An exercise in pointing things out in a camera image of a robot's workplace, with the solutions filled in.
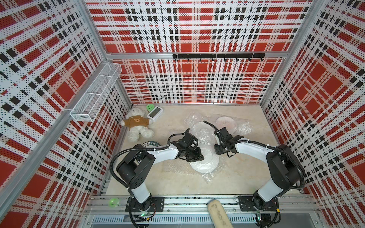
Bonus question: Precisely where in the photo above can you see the green rimmed plate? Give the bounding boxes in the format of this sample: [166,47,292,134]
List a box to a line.
[190,150,219,173]

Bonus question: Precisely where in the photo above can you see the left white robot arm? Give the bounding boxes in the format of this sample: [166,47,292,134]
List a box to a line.
[109,129,204,205]

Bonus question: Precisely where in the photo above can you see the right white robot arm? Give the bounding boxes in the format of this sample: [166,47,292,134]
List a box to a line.
[214,127,305,202]

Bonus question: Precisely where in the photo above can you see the pink plate in wrap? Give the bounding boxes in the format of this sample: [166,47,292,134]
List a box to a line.
[215,116,237,133]

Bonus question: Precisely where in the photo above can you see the white embossed plate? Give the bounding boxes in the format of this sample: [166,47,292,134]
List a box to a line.
[192,121,215,145]

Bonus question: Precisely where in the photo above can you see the white green small device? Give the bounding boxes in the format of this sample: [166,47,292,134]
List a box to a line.
[147,106,163,121]

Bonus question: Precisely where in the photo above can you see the beige teddy bear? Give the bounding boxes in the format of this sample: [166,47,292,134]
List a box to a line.
[121,107,155,143]

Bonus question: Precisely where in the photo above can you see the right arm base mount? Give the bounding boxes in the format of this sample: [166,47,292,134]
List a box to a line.
[235,195,282,228]

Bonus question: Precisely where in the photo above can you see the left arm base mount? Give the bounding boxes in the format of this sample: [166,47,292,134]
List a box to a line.
[125,196,165,227]

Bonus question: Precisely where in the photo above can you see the wooden brush handle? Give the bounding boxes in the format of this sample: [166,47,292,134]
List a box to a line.
[208,199,233,228]

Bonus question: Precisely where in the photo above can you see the black hook rail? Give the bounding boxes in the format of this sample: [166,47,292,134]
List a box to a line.
[172,53,266,60]

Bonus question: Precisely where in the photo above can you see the clear wall shelf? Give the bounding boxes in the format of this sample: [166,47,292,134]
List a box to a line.
[70,63,121,122]

